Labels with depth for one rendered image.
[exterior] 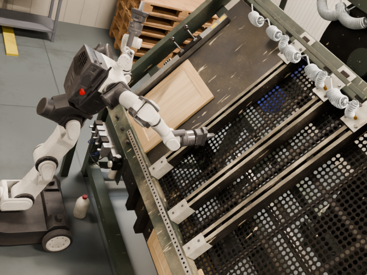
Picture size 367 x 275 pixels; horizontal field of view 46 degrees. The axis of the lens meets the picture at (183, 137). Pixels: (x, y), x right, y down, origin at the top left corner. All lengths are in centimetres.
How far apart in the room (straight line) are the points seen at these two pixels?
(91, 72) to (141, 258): 153
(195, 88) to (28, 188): 128
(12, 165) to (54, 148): 100
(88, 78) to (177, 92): 67
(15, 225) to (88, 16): 384
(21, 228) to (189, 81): 148
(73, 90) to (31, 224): 106
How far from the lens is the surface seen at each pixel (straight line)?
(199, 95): 273
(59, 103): 263
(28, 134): 408
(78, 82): 247
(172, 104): 283
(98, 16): 634
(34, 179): 298
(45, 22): 576
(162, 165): 255
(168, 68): 302
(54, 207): 323
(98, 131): 305
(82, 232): 337
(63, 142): 277
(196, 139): 241
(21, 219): 315
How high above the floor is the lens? 254
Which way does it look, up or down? 33 degrees down
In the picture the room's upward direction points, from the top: 24 degrees clockwise
